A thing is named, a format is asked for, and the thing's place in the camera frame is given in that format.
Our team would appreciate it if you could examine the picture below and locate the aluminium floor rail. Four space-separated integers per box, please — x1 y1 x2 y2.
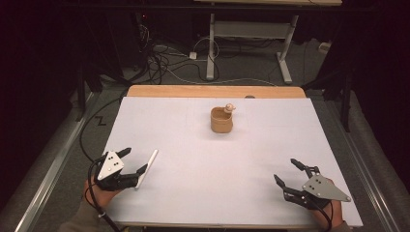
13 91 100 232
322 96 404 232

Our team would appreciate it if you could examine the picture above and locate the white stick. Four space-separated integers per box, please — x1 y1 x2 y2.
134 149 160 189

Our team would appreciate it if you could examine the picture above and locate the person's left hand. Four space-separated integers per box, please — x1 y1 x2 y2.
83 178 123 209

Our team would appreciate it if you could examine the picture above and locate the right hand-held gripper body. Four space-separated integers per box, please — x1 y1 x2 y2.
283 164 352 211

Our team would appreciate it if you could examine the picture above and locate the person's right hand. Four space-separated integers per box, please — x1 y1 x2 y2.
312 177 345 229

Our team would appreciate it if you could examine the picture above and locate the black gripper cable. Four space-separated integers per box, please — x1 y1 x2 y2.
86 154 124 232
309 200 335 232

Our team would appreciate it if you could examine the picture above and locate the tan cup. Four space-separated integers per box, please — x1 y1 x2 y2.
210 106 234 134

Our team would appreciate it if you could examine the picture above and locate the tangle of black floor cables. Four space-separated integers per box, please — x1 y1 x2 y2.
136 13 246 85

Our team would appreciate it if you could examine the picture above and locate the white table cover sheet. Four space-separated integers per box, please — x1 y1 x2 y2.
102 96 364 228

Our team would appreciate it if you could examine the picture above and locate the white floor cable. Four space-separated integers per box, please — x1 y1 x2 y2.
154 44 278 87

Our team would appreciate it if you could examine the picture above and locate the long black floor cable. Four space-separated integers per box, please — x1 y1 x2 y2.
78 86 131 162

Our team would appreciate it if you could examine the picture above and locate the white box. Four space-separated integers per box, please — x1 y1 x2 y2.
317 42 332 55

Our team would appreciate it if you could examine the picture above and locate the black metal stand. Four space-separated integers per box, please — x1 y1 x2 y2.
74 61 104 123
303 69 354 133

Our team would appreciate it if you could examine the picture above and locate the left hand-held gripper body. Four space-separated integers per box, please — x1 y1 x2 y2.
92 150 140 192

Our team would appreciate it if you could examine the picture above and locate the white metal desk frame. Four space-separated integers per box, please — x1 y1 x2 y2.
193 0 343 85

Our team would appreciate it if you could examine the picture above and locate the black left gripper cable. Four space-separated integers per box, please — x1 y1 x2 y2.
86 154 124 232

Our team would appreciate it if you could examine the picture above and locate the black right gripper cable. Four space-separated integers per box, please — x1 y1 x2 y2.
309 200 335 232

